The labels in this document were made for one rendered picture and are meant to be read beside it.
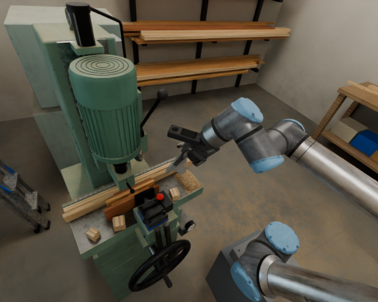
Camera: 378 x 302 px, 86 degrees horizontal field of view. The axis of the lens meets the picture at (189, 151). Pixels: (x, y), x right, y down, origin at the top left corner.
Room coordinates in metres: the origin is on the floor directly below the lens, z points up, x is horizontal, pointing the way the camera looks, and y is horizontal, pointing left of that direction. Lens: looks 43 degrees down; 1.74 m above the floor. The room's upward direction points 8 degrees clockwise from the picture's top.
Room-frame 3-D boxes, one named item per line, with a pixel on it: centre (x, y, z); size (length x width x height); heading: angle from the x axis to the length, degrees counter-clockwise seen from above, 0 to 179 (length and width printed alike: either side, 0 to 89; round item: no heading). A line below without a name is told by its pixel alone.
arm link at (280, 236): (0.45, -0.46, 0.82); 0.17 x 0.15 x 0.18; 138
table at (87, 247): (0.50, 0.16, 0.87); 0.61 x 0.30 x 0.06; 132
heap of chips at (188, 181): (0.68, -0.01, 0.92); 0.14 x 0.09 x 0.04; 42
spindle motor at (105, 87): (0.55, 0.27, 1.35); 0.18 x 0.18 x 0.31
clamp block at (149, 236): (0.44, 0.10, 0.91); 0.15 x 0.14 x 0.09; 132
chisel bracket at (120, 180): (0.56, 0.28, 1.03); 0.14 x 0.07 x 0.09; 42
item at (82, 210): (0.60, 0.21, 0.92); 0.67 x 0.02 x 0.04; 132
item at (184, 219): (0.61, -0.02, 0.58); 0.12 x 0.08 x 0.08; 42
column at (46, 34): (0.76, 0.46, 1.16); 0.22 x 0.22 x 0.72; 42
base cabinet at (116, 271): (0.63, 0.35, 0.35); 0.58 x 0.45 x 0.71; 42
